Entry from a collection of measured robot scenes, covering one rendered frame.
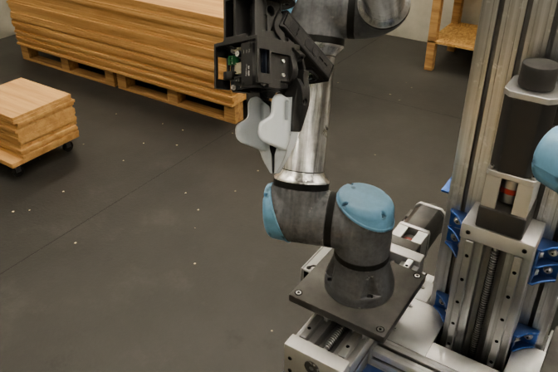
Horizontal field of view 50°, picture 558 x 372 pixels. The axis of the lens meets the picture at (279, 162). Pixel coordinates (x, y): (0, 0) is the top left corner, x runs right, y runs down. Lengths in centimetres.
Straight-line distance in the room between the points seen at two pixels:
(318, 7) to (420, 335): 73
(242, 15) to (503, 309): 82
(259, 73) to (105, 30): 428
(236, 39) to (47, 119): 329
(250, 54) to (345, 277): 69
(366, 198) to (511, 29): 41
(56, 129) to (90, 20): 129
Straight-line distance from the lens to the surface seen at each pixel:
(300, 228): 119
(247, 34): 69
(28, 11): 563
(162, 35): 446
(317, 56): 75
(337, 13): 116
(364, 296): 126
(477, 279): 128
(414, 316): 141
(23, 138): 385
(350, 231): 117
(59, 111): 396
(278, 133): 68
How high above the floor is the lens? 192
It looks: 30 degrees down
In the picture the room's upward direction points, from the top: straight up
